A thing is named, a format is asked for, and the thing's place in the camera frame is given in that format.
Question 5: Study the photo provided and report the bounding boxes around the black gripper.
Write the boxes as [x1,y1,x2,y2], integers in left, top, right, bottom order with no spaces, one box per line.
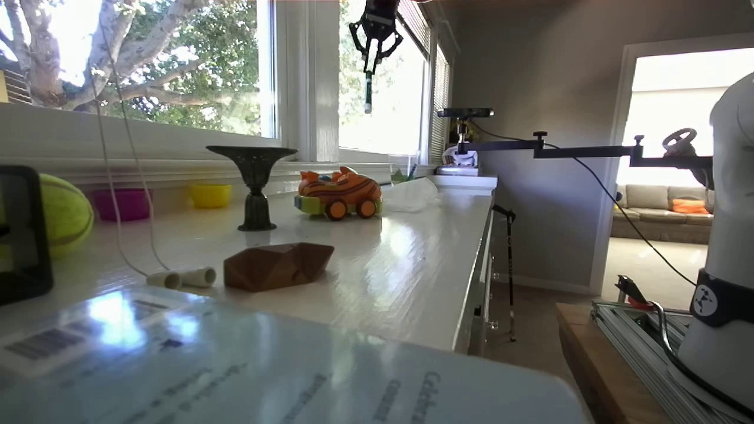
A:
[347,0,405,77]

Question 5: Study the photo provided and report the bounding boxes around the green Expo marker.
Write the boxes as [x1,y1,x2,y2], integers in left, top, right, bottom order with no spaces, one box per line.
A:
[361,67,374,117]

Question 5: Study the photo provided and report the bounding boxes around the white framed window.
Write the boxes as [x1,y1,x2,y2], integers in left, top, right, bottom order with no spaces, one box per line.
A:
[0,0,277,171]
[336,0,434,163]

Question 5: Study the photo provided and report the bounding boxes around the orange toy car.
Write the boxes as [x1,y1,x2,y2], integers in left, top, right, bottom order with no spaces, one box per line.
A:
[293,165,387,224]

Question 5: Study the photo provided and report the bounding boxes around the white paper towel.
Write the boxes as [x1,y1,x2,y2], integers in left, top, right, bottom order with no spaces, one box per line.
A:
[379,177,443,216]

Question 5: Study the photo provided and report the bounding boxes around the black goblet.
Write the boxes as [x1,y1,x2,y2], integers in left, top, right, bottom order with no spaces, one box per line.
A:
[205,144,300,233]

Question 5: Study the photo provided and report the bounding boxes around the yellow bowl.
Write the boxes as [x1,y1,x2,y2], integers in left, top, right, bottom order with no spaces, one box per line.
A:
[185,181,236,211]

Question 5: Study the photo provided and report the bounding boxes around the black metal stand pole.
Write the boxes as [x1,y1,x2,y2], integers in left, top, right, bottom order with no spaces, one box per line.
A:
[487,201,524,346]

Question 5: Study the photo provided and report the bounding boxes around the pink bowl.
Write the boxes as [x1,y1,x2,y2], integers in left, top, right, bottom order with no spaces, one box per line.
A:
[84,184,155,224]

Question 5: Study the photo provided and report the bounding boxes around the bright glass door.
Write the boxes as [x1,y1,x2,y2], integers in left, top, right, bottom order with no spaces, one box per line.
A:
[614,41,754,191]

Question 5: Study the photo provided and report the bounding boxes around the beige sofa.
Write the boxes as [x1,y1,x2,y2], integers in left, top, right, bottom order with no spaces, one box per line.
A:
[611,181,717,244]

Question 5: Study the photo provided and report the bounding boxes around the laminated printed sheet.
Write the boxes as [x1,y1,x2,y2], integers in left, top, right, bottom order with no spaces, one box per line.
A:
[0,285,597,424]

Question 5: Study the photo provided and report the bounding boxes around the yellow green ball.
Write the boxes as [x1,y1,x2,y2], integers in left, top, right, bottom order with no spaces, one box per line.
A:
[0,170,96,254]

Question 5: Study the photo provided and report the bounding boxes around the orange cushion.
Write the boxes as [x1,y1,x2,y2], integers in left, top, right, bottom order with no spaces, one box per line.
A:
[668,196,712,216]

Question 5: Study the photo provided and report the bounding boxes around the red black clamp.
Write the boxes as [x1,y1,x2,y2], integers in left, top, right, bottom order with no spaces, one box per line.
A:
[613,273,654,313]

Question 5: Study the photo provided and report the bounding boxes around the wooden board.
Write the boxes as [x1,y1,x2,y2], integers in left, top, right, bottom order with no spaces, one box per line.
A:
[557,298,678,424]

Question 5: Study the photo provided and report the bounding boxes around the black rectangular device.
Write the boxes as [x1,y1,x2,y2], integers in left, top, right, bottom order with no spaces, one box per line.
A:
[0,163,57,309]

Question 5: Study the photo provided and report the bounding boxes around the black stereo camera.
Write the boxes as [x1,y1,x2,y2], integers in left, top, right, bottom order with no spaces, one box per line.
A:
[435,105,498,121]

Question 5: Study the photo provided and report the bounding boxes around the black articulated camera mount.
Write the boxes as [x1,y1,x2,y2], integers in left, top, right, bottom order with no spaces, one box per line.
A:
[453,124,717,171]

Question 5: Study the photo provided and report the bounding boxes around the white blind cord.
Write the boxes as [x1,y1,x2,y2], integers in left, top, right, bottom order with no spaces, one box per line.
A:
[109,29,218,291]
[79,0,184,291]

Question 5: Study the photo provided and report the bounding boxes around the thin black camera cable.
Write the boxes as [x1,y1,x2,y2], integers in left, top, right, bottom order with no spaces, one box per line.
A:
[468,117,699,289]

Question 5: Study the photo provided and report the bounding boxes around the grey metal rail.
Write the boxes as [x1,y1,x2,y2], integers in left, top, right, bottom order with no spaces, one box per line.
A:
[588,298,754,424]

